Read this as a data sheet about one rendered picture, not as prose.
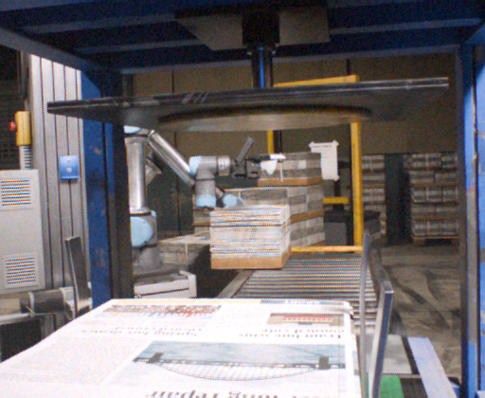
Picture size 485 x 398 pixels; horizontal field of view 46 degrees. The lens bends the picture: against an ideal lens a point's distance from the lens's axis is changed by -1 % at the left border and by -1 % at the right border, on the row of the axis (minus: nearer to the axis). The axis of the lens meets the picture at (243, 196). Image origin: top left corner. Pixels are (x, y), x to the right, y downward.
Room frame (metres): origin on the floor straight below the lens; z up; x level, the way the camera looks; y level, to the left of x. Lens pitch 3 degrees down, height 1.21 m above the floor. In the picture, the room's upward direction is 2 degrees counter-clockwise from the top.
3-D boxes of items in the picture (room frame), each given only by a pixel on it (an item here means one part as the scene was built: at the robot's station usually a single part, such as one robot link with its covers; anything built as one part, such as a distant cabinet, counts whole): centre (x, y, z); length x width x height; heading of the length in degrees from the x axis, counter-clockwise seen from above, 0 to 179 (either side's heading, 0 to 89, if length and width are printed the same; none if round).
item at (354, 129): (4.35, -0.84, 0.97); 0.09 x 0.09 x 1.75; 60
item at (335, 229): (4.83, -0.73, 0.40); 0.69 x 0.55 x 0.80; 60
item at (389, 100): (1.05, -0.04, 1.30); 0.55 x 0.55 x 0.03; 80
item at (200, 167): (2.21, 0.15, 1.21); 0.11 x 0.08 x 0.09; 92
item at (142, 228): (2.20, 0.41, 1.19); 0.15 x 0.12 x 0.55; 2
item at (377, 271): (2.01, -0.47, 0.74); 1.34 x 0.05 x 0.12; 170
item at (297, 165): (4.14, -0.34, 0.65); 0.39 x 0.30 x 1.29; 60
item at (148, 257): (2.33, 0.41, 0.87); 0.15 x 0.15 x 0.10
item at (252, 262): (2.36, -0.01, 0.83); 0.29 x 0.16 x 0.04; 80
